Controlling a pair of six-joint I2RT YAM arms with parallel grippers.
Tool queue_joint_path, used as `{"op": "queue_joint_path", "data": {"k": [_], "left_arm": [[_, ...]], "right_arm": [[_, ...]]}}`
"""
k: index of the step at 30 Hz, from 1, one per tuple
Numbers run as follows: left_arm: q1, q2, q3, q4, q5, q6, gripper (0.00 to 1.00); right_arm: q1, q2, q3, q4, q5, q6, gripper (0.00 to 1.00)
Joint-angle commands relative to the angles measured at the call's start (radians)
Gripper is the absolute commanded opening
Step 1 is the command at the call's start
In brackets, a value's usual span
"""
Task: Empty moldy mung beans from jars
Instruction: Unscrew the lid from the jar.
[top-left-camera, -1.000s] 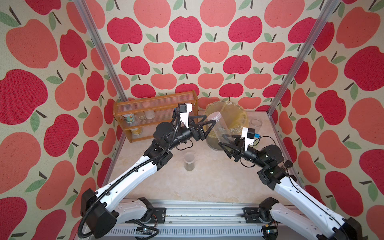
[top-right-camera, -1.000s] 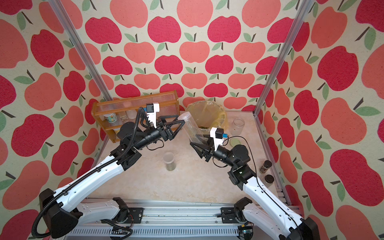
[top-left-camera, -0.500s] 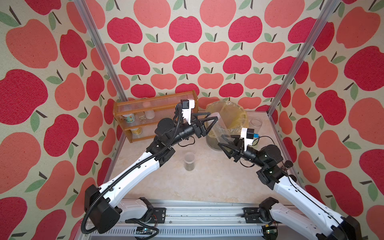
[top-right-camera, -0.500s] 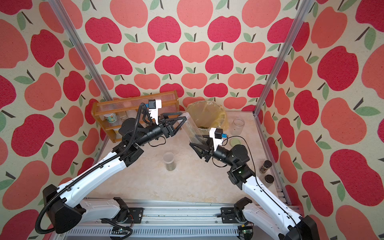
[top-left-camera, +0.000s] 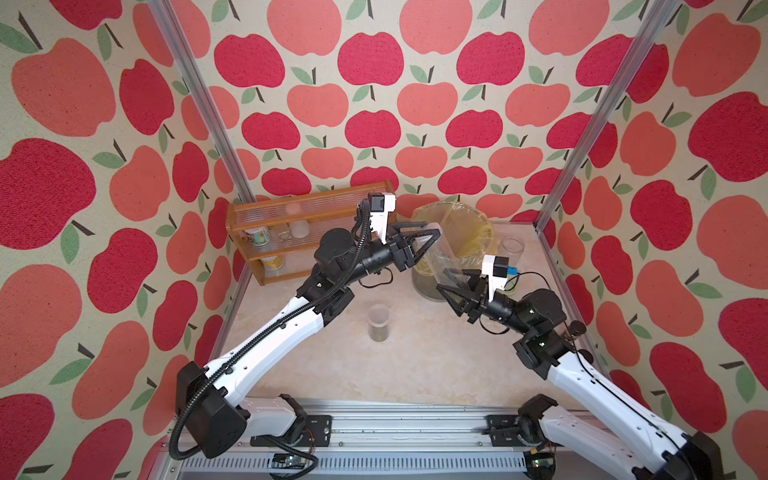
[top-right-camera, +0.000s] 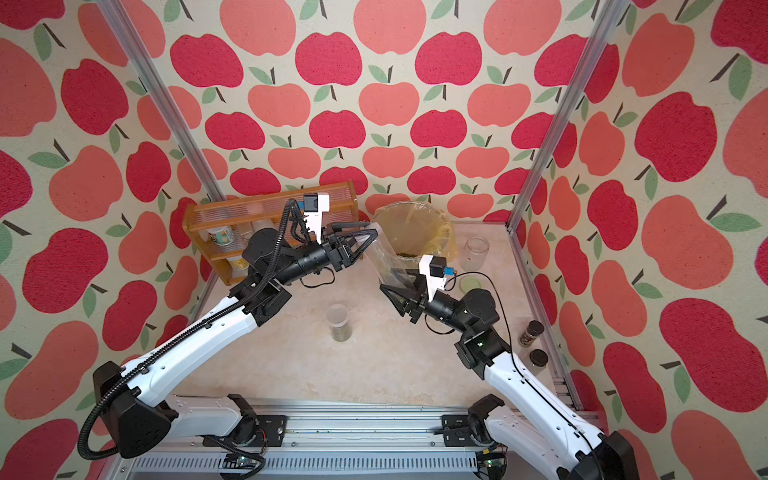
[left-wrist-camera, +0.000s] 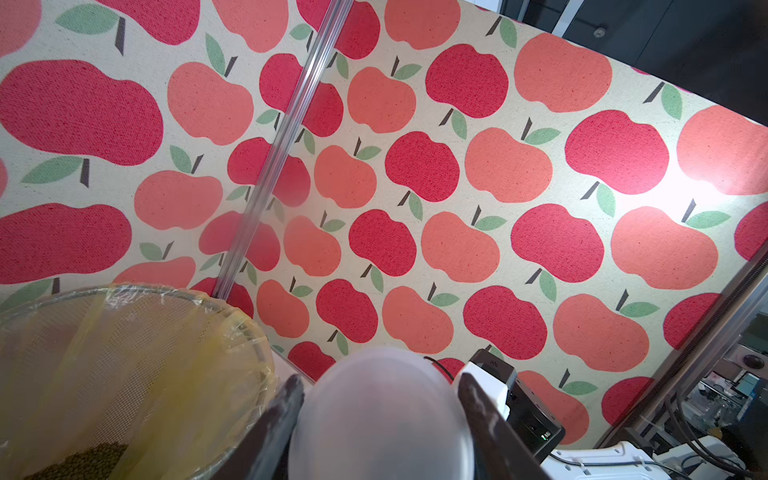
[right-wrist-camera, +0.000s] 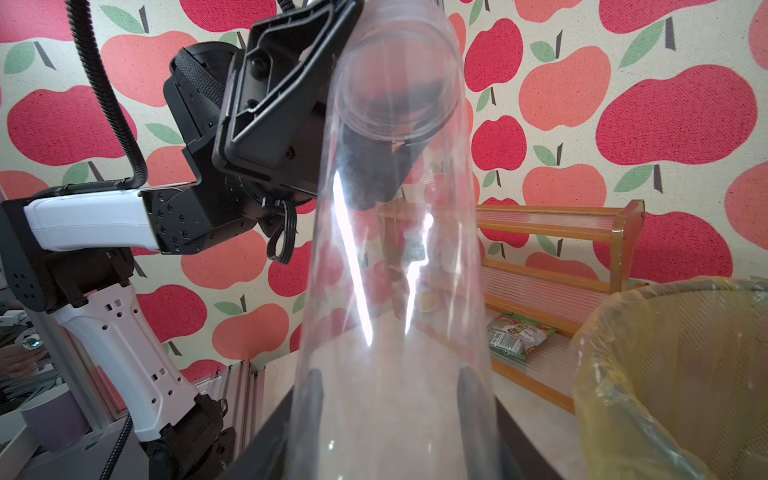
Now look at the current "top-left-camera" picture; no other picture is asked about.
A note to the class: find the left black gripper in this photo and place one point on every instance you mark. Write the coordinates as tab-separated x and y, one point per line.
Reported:
402	254

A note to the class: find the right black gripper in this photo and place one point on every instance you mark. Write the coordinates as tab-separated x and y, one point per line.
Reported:
475	306

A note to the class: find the ribbed glass jar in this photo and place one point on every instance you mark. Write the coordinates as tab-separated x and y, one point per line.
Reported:
513	249

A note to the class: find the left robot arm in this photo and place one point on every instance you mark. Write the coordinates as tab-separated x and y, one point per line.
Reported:
213	413

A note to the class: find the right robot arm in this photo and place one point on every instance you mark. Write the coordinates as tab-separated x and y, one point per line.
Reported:
633	442

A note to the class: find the metal mesh trash bin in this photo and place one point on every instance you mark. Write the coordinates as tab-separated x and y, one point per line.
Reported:
426	285

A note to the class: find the yellow plastic bin liner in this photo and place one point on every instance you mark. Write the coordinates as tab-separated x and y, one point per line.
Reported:
468	230

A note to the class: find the short clear plastic jar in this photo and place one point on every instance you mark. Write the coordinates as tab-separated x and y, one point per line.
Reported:
378	323

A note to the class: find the white pink bottle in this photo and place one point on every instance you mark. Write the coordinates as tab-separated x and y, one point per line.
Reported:
299	227

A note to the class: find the yellow small can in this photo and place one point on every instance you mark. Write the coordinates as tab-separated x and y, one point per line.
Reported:
273	263

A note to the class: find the green white cup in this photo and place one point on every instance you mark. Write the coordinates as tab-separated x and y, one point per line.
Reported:
258	236

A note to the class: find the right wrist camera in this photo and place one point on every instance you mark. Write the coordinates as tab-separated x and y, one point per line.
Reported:
498	273

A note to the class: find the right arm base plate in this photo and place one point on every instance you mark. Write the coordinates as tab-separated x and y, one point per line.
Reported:
513	431

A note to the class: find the aluminium frame rail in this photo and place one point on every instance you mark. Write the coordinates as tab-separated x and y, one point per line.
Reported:
392	441

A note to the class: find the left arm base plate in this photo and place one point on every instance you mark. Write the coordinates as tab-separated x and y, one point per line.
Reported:
291	430

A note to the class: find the right aluminium corner post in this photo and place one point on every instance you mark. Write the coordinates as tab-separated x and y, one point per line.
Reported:
651	27

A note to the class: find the aluminium corner post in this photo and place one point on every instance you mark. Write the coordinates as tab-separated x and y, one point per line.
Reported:
173	34
651	27

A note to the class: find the left aluminium corner post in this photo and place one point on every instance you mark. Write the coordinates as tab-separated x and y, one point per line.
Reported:
173	34

